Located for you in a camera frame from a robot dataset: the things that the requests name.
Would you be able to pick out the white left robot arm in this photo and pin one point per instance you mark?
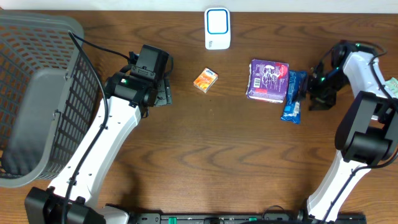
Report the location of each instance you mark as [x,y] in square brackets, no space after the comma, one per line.
[72,196]

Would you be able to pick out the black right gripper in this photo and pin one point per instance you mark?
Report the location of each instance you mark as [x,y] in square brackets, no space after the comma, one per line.
[326,103]

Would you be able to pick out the grey plastic mesh basket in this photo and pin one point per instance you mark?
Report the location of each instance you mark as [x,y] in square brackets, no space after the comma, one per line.
[48,95]

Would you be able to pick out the white barcode scanner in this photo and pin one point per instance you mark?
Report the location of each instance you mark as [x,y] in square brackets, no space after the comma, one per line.
[217,22]

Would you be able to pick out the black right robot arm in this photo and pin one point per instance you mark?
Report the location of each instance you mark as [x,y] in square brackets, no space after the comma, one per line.
[366,138]

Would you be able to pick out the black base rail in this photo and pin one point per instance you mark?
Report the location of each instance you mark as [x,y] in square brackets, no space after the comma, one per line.
[269,217]

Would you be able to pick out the red purple snack bag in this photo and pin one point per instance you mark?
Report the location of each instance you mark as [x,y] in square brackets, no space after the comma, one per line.
[268,81]

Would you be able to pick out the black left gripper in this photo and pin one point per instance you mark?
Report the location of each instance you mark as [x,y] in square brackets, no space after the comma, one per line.
[166,91]

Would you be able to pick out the orange small box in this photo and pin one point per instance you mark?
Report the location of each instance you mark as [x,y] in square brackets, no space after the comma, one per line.
[205,80]

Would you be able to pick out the light green snack packet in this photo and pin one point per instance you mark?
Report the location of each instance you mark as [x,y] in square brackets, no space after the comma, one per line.
[392,84]

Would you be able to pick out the blue Oreo cookie pack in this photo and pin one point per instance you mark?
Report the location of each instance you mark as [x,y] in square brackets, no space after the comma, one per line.
[292,109]

